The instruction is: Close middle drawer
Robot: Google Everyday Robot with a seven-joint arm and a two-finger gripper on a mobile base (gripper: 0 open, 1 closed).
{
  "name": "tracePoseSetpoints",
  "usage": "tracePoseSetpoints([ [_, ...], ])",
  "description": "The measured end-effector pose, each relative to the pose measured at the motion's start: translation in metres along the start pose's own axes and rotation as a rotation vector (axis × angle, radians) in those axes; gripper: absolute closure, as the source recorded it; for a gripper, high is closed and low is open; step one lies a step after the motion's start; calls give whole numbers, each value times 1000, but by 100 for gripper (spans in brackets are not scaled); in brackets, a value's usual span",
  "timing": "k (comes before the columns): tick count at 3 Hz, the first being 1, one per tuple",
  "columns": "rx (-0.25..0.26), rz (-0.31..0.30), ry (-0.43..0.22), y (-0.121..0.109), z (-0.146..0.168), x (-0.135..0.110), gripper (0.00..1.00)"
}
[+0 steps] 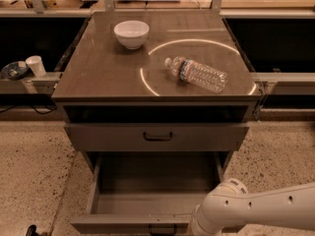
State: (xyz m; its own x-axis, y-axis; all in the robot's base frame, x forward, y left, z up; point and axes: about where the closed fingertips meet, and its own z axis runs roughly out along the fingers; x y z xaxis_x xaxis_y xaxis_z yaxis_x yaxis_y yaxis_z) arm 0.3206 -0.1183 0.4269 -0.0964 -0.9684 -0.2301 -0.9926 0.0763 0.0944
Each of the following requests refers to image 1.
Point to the drawer with black handle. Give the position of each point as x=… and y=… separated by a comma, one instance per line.
x=156, y=137
x=147, y=193

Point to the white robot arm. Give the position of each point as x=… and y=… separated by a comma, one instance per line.
x=230, y=205

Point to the grey drawer cabinet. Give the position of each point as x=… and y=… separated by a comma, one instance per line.
x=105, y=82

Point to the clear plastic water bottle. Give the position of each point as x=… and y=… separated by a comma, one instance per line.
x=201, y=75

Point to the white ceramic bowl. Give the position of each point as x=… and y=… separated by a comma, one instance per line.
x=132, y=34

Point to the white paper cup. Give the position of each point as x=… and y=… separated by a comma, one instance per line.
x=36, y=65

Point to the dark round dish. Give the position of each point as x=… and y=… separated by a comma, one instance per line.
x=15, y=70

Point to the black object at floor edge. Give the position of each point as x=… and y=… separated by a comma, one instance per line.
x=32, y=232

